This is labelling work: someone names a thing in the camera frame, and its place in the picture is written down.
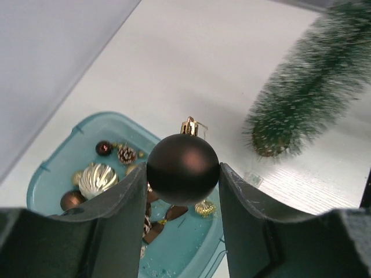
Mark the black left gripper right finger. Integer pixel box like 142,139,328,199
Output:
219,163,370,277

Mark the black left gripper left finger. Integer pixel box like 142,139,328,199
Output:
1,163,147,277

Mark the dark brown bauble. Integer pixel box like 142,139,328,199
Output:
60,190,86,211
147,116,220,206

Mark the small green christmas tree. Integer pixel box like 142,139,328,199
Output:
243,1,370,157

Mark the clear battery box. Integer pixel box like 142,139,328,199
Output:
244,171,264,188

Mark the silver ribbed bauble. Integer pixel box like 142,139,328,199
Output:
78,163,119,200

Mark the gold glitter bauble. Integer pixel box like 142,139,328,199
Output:
71,170,83,186

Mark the brown ribbon bow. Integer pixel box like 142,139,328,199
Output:
143,191,188,244

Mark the teal plastic tray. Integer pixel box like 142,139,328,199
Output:
26,112,225,277

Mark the snowy pine cone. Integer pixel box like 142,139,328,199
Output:
117,145,137,165

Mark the small dark red bauble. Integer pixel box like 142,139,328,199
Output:
95,141,114,156

